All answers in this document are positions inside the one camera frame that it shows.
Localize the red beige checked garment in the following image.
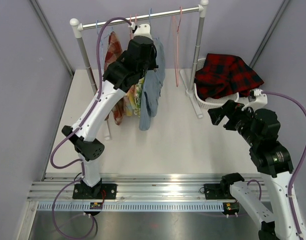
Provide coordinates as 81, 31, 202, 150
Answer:
104, 31, 124, 126

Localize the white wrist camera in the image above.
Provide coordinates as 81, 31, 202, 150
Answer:
129, 22, 153, 40
242, 88, 268, 111

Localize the pastel tie-dye garment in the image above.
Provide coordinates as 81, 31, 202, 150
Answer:
123, 89, 136, 117

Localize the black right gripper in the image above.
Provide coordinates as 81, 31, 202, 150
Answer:
208, 99, 259, 146

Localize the white metal clothes rack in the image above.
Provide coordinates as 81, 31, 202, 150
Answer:
69, 0, 210, 141

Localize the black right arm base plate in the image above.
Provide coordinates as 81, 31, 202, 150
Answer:
199, 183, 234, 200

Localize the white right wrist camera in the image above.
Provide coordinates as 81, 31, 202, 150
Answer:
242, 88, 268, 111

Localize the blue wire hanger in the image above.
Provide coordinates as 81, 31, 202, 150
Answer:
149, 8, 160, 41
96, 19, 113, 51

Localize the white plastic perforated basket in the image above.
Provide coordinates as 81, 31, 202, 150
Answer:
194, 53, 240, 108

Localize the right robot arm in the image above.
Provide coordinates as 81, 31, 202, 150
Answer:
208, 100, 306, 240

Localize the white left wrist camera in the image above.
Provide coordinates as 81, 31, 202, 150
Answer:
129, 22, 153, 40

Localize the aluminium mounting rail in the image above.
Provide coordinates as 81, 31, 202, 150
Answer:
26, 172, 298, 202

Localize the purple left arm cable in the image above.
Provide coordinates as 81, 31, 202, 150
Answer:
50, 16, 133, 238

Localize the white slotted cable duct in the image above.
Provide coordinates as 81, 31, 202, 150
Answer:
37, 201, 224, 212

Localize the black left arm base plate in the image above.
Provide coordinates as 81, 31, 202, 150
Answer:
72, 183, 117, 200

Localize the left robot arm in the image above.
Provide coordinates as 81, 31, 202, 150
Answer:
62, 35, 157, 199

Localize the yellow green floral garment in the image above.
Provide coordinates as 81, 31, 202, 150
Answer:
134, 77, 145, 117

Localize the light blue denim garment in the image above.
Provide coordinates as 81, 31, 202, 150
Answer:
139, 38, 165, 131

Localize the red black plaid skirt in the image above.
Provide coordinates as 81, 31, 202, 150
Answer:
194, 53, 264, 100

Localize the pink wire hanger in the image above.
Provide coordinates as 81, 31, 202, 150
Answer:
172, 7, 182, 87

